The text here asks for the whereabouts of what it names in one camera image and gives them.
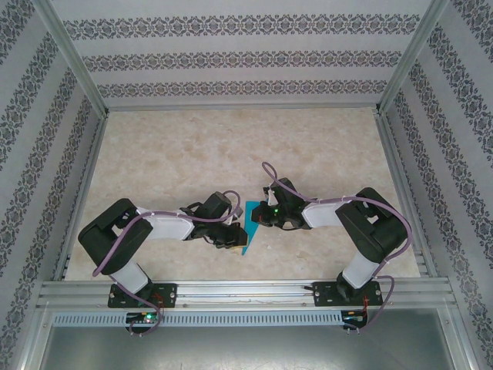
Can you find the slotted grey cable duct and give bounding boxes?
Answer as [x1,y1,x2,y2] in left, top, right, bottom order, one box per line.
[51,311,344,327]

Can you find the aluminium frame upright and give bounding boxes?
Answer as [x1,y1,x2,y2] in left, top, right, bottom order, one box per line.
[441,304,483,370]
[14,304,53,370]

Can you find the grey sheet metal panel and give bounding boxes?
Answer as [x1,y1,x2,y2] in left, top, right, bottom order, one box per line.
[38,325,461,370]

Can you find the aluminium frame corner post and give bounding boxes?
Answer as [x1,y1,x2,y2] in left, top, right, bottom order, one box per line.
[33,0,111,116]
[374,0,452,116]

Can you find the blue square paper sheet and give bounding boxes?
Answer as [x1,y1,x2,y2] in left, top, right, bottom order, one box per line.
[241,200,267,257]

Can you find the aluminium table edge rail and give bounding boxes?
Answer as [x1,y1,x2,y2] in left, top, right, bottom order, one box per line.
[52,113,111,282]
[102,100,381,114]

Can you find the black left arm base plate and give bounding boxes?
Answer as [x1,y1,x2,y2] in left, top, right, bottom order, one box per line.
[107,282,179,310]

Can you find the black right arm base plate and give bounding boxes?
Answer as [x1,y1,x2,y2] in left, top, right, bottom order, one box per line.
[313,281,383,308]

